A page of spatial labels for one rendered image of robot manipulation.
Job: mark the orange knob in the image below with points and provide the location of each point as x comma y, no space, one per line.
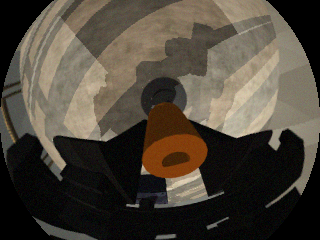
172,147

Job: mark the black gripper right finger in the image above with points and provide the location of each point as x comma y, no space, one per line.
225,155

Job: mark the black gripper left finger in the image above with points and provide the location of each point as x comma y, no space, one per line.
119,158

